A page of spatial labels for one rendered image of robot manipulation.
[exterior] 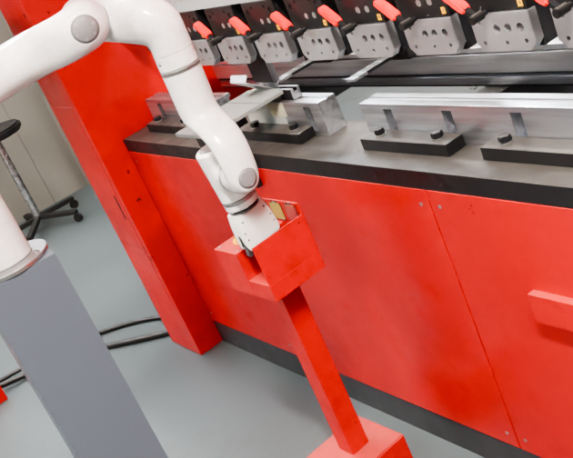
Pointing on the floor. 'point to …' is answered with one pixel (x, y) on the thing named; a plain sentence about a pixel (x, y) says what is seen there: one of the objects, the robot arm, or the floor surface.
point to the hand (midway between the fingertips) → (272, 257)
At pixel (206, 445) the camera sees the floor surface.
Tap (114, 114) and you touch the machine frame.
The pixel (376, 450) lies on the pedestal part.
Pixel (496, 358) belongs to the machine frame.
